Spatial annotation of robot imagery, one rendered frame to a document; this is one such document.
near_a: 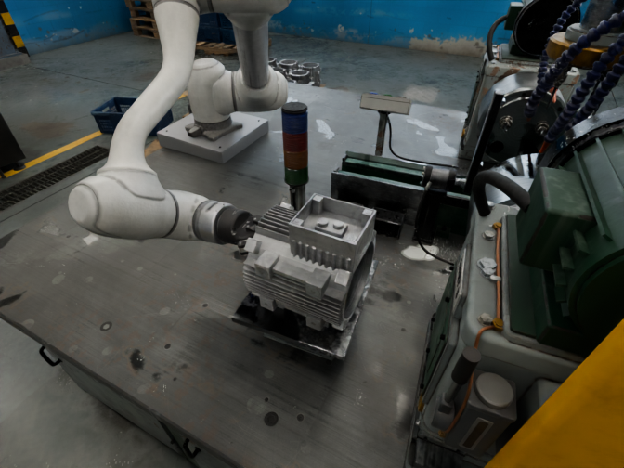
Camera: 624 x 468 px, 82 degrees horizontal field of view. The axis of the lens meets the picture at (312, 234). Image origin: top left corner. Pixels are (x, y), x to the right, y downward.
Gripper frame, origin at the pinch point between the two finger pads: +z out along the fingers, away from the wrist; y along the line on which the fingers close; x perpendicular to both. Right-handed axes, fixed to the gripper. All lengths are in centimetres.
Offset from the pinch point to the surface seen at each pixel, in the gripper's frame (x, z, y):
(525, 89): -4, 31, 79
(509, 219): -6.2, 30.7, 7.8
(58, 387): 91, -124, -27
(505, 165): -2.4, 29.2, 33.3
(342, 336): 16.3, 6.9, -6.6
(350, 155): 12, -17, 60
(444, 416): 8.7, 27.2, -18.6
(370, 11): 31, -202, 614
